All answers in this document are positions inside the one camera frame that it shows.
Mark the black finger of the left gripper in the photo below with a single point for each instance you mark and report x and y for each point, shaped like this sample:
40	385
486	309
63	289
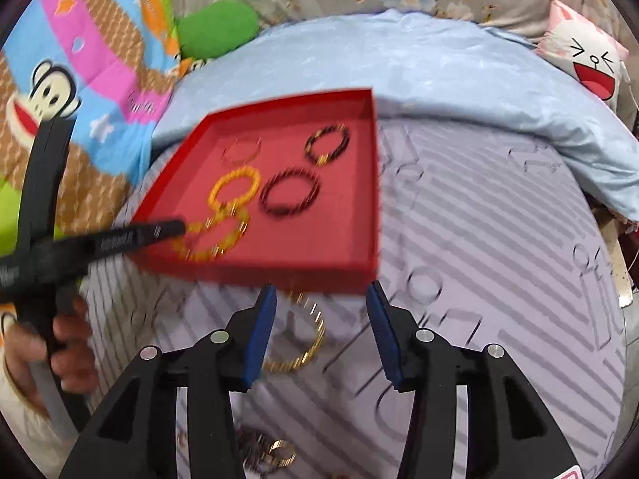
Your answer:
93	247

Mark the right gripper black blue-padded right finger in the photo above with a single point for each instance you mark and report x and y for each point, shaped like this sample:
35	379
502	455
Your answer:
511	433

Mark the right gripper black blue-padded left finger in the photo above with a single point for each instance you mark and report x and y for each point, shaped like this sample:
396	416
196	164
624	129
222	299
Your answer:
133	431

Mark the gold chain bangle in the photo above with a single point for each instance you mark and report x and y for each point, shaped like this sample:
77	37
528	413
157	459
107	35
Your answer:
294	365

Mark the person's left hand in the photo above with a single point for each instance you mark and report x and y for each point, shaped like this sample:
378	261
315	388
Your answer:
74	364

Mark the lilac striped bed sheet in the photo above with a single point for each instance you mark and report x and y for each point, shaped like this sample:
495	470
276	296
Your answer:
486	239

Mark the monkey cartoon colourful blanket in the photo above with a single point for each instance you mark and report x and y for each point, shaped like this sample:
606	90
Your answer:
111	66

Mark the thin gold bangle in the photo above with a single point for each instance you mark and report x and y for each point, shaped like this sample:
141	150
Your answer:
241	151

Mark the red cardboard tray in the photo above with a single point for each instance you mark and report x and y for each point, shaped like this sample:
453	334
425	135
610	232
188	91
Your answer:
303	215

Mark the green plush cushion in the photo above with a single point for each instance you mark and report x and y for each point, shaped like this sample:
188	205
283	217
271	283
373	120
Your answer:
216	29

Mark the light blue pillow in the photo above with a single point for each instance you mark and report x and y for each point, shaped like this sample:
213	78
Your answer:
420	66

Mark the pink bunny face cushion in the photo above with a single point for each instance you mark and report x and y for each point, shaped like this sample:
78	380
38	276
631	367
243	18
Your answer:
584	51

